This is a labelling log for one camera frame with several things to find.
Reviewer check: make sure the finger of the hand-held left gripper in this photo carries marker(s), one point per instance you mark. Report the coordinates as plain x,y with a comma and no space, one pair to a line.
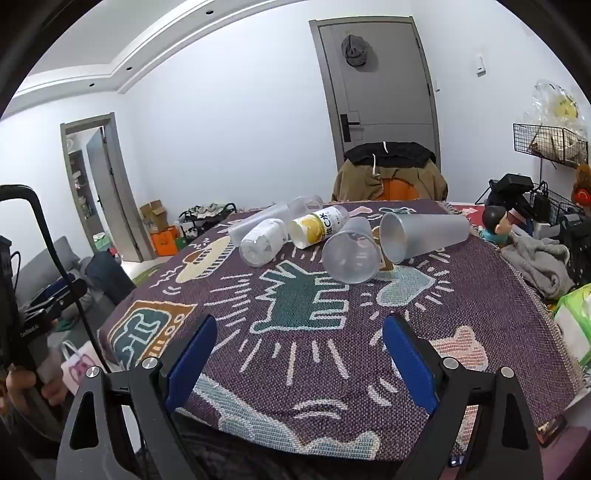
55,300

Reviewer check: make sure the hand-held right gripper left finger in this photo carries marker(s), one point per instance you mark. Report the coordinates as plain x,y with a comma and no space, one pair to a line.
193,364

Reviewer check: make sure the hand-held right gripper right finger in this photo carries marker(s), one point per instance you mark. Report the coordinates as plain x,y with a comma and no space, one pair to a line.
408,364

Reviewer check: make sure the brown paper cup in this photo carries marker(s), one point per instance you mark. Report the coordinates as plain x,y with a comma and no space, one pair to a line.
385,258

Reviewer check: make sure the frosted plastic cup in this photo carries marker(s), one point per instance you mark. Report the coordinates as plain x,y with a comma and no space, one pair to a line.
425,235

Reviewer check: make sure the white lidded plastic cup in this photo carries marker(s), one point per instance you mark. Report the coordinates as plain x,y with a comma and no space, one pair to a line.
263,242

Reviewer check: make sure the tall clear plastic cup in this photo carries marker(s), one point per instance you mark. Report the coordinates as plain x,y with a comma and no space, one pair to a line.
258,221

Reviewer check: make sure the small clear plastic cup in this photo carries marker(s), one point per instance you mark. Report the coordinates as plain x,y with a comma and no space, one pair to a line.
307,205

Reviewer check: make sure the person's left hand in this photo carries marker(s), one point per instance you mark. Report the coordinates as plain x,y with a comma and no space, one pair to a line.
21,385

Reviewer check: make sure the grey sofa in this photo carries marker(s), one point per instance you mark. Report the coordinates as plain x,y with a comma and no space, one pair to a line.
41,272

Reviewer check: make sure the white pink printed bag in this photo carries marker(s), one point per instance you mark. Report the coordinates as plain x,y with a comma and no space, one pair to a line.
78,364

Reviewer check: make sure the purple printed blanket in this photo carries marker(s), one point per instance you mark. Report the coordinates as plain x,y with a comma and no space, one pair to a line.
332,341

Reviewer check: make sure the grey open door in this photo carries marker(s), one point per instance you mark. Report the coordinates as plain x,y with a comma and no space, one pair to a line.
108,194

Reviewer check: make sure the orange bag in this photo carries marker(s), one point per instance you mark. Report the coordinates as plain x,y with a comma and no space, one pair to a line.
165,242

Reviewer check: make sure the cardboard box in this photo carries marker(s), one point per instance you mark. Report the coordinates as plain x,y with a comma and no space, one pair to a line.
154,217

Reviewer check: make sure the yellow label plastic bottle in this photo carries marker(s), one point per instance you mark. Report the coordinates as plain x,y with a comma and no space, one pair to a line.
318,226

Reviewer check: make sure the grey cloth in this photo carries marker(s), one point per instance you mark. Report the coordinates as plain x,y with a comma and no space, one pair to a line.
540,263

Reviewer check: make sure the cartoon doll figure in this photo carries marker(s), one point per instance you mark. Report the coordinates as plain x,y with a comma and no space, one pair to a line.
498,224

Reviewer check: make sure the green tissue packet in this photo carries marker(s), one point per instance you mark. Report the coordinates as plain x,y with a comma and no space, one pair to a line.
575,318

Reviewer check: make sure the orange cushion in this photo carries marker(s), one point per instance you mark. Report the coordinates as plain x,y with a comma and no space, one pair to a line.
398,189

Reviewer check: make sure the brown jacket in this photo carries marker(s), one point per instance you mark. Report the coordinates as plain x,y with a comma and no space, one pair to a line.
429,182

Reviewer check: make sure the black bag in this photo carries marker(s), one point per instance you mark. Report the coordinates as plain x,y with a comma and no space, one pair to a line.
510,187

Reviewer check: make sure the black garment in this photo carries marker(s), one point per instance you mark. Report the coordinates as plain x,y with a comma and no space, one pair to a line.
392,154

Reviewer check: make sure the clear wrapped bouquet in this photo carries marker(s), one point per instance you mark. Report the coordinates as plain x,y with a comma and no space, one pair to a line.
556,104

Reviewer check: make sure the grey hat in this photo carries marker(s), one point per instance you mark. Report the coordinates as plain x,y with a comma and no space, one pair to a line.
354,50

